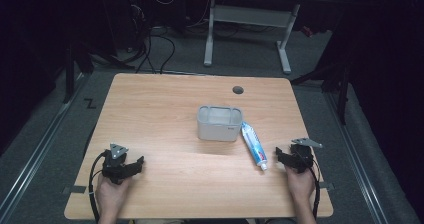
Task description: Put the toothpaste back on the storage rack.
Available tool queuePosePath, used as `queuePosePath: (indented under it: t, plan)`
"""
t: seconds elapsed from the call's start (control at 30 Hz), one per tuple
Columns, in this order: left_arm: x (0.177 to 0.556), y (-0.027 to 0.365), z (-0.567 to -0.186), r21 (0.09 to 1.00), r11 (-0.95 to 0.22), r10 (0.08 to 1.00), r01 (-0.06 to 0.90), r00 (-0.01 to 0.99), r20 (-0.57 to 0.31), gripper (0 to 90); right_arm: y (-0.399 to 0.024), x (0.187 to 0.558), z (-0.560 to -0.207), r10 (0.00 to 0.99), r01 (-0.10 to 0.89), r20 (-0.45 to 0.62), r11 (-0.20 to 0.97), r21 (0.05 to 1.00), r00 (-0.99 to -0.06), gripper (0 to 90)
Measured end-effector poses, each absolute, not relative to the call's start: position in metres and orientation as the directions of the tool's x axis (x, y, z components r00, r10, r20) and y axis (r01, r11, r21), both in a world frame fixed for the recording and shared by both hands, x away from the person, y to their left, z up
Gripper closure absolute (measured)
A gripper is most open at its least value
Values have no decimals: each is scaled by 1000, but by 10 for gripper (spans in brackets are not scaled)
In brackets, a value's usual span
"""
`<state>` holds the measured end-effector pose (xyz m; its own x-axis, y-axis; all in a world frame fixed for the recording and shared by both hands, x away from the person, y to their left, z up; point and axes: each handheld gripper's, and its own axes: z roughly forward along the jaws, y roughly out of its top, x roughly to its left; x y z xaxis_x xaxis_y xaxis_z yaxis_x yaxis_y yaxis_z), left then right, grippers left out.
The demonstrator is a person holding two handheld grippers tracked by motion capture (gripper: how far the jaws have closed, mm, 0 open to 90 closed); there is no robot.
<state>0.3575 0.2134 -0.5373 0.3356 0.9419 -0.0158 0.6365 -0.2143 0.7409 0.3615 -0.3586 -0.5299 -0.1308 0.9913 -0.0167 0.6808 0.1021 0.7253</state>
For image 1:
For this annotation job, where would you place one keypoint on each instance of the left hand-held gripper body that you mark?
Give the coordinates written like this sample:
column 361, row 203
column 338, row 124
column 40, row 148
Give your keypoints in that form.
column 115, row 162

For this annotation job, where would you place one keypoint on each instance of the round black table grommet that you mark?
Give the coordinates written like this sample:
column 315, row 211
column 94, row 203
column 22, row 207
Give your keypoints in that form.
column 238, row 90

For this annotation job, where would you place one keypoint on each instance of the white blue toothpaste tube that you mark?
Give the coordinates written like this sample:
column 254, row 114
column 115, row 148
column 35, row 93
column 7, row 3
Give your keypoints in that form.
column 254, row 145

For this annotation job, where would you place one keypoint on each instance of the black floor tape mark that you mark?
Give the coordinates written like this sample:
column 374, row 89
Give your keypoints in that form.
column 90, row 103

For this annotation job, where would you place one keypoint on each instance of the white metal desk frame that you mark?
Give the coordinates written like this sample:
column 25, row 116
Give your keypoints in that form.
column 250, row 17

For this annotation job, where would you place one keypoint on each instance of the grey plastic storage box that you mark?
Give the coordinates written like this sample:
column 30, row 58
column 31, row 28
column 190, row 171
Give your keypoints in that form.
column 218, row 125

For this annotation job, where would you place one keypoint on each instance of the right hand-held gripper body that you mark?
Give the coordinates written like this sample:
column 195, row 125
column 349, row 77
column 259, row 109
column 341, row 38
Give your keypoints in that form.
column 301, row 157

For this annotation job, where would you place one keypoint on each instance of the dark metal stand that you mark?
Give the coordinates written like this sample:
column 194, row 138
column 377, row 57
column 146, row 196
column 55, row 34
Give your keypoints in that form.
column 70, row 70
column 340, row 84

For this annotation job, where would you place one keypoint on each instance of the grey floor tape strip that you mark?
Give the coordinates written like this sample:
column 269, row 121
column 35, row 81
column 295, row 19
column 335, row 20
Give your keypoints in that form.
column 327, row 186
column 75, row 189

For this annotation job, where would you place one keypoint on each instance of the metal floor rail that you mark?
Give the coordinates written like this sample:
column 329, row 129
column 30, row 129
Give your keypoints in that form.
column 40, row 144
column 356, row 164

